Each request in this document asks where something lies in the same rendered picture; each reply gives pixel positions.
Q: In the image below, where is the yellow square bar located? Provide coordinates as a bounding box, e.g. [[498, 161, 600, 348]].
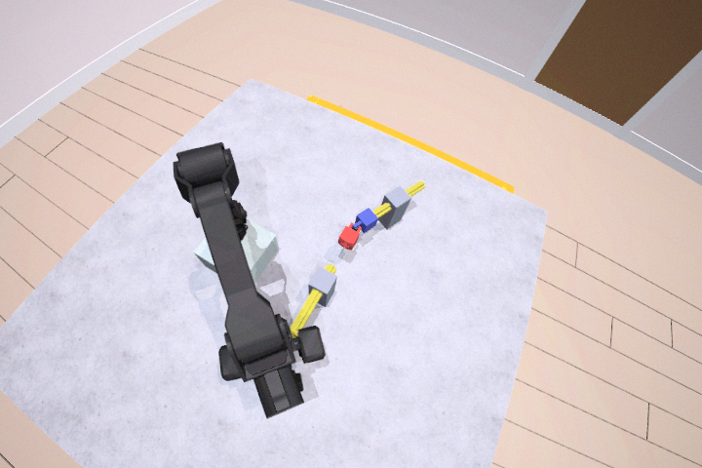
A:
[[290, 264, 337, 338]]

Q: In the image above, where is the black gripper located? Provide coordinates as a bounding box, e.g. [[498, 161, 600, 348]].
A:
[[218, 326, 326, 381]]

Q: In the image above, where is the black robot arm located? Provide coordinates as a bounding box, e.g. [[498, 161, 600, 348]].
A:
[[173, 142, 304, 419]]

